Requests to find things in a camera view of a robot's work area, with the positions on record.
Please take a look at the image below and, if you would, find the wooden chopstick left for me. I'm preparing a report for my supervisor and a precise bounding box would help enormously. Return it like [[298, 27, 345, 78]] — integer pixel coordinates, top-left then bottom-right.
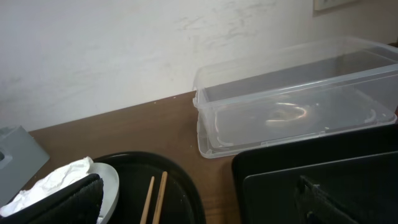
[[140, 176, 155, 224]]

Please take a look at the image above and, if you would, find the grey ceramic plate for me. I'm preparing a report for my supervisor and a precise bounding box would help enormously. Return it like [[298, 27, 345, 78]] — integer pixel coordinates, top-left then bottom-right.
[[89, 162, 119, 224]]

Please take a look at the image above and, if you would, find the crumpled white napkin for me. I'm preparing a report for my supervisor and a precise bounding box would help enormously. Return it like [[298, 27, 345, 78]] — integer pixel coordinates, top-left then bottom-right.
[[1, 157, 93, 217]]

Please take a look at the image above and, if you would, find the round black serving tray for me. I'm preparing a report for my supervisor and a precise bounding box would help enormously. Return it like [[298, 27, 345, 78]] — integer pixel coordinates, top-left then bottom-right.
[[94, 152, 206, 224]]

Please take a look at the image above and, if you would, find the black rectangular tray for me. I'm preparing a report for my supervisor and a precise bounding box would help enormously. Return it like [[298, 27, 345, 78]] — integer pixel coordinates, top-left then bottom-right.
[[232, 124, 397, 223]]

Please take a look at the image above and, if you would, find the clear plastic bin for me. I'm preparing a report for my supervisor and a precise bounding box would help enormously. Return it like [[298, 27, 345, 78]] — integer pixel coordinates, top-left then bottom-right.
[[193, 37, 397, 159]]

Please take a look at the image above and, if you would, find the grey plastic dishwasher rack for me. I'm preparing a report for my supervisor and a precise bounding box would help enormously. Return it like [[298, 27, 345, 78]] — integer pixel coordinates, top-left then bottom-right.
[[1, 126, 50, 206]]

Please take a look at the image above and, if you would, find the wooden chopstick right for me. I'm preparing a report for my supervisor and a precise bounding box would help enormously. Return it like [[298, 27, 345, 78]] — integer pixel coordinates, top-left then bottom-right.
[[152, 171, 168, 224]]

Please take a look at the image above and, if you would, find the wooden chopstick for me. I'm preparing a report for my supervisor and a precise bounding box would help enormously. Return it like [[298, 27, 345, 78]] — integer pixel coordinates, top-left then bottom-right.
[[140, 176, 155, 224], [152, 171, 168, 224]]

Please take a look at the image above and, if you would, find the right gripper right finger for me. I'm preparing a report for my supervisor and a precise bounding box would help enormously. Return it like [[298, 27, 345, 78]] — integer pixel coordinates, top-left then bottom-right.
[[294, 175, 397, 223]]

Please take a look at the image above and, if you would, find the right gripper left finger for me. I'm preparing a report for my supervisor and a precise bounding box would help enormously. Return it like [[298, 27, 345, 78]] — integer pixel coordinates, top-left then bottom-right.
[[1, 174, 104, 224]]

